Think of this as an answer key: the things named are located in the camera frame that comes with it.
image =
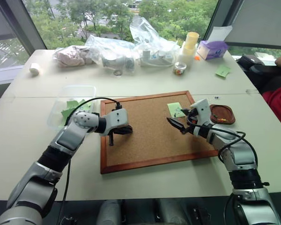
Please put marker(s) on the black office chair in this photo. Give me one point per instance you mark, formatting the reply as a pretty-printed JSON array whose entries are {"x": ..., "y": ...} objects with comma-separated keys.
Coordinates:
[{"x": 260, "y": 70}]

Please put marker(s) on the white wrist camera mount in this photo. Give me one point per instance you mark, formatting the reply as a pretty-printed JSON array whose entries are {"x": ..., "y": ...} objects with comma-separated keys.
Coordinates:
[
  {"x": 202, "y": 110},
  {"x": 117, "y": 118}
]

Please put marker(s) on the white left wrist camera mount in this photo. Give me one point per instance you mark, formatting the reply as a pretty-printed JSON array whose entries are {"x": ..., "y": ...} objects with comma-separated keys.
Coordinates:
[{"x": 117, "y": 118}]

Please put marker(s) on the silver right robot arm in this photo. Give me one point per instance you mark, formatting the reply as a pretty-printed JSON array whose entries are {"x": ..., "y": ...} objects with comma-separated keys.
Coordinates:
[{"x": 242, "y": 154}]

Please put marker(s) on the green sticky note with scribble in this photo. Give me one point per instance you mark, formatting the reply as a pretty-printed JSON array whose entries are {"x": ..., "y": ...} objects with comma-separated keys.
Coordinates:
[{"x": 174, "y": 109}]

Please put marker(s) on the white tape roll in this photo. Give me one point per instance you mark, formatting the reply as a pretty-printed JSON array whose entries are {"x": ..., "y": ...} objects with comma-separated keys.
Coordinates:
[{"x": 35, "y": 68}]

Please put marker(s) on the grey rounded shape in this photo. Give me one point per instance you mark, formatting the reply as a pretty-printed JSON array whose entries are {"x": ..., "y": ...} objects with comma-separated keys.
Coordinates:
[{"x": 111, "y": 212}]

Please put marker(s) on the clear plastic box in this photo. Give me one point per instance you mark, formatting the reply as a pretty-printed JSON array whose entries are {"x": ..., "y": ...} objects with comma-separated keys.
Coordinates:
[{"x": 61, "y": 105}]

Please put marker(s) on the clear bag with grey parts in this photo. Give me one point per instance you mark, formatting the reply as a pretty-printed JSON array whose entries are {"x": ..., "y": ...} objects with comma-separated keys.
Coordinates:
[{"x": 112, "y": 54}]

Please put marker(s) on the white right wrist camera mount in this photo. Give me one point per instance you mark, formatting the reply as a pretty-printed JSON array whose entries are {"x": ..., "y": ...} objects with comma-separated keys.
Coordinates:
[{"x": 202, "y": 110}]

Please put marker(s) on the pile of green notes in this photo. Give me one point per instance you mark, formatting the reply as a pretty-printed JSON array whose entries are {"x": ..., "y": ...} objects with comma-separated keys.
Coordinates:
[{"x": 69, "y": 110}]

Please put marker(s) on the brown wooden tray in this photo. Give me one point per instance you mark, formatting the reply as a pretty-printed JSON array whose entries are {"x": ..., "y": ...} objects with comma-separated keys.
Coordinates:
[{"x": 221, "y": 112}]

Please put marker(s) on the green sticky note with writing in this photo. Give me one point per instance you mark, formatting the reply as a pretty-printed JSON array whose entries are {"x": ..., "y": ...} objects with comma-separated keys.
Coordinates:
[{"x": 223, "y": 71}]

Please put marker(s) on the large clear plastic bag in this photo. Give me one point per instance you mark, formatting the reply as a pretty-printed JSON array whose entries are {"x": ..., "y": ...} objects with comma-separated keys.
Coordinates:
[{"x": 150, "y": 39}]

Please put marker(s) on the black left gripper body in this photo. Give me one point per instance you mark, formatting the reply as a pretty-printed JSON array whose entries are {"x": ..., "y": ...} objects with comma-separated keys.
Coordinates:
[{"x": 115, "y": 132}]

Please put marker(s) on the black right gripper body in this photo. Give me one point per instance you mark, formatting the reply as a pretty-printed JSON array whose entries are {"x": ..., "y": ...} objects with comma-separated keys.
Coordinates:
[{"x": 192, "y": 116}]

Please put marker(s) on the small clear pushpin jar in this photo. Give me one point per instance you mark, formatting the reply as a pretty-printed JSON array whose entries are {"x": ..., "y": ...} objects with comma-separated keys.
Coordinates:
[{"x": 179, "y": 69}]

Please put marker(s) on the person in red shirt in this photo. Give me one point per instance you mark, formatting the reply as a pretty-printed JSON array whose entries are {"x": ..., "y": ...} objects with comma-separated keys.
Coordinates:
[{"x": 279, "y": 105}]

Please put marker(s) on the white tissue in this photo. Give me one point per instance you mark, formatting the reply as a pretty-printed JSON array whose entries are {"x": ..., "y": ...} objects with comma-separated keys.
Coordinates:
[{"x": 221, "y": 34}]

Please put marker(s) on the bag with pink cloth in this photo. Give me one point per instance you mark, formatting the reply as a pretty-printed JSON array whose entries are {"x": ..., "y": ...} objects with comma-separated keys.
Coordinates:
[{"x": 71, "y": 56}]

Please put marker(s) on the yellow stacked cups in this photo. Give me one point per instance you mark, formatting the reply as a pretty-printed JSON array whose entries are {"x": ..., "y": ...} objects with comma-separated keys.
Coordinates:
[{"x": 191, "y": 41}]

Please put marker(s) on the purple tissue box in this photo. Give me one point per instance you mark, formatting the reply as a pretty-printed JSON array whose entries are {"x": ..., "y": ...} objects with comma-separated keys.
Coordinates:
[{"x": 213, "y": 50}]

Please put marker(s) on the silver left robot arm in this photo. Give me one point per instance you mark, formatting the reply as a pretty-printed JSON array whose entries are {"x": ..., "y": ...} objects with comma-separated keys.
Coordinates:
[{"x": 68, "y": 138}]

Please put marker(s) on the wood-framed cork board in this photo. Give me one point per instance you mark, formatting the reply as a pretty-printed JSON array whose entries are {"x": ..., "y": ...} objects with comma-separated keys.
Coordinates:
[{"x": 147, "y": 138}]

